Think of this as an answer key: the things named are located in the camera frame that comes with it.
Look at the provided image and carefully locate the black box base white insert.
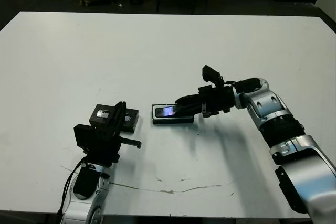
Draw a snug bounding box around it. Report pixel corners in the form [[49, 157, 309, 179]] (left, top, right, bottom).
[[151, 104, 195, 125]]

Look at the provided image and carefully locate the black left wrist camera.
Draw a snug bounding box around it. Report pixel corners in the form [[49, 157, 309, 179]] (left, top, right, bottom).
[[73, 124, 98, 153]]

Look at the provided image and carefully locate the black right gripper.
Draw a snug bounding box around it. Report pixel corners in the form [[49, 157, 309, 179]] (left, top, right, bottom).
[[174, 84, 236, 119]]

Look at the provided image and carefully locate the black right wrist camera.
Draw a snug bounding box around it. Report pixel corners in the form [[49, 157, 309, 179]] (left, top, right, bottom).
[[202, 65, 224, 88]]

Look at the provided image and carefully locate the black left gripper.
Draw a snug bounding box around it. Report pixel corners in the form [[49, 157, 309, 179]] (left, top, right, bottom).
[[83, 101, 142, 168]]

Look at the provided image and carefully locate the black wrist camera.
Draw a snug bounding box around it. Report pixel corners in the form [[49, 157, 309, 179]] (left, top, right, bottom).
[[202, 65, 224, 88], [73, 124, 98, 153]]

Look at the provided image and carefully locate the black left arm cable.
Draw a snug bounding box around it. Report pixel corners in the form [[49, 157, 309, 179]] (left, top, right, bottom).
[[58, 155, 89, 221]]

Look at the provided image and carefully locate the black box lid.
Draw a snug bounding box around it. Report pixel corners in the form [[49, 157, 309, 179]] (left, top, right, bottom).
[[88, 103, 140, 133]]

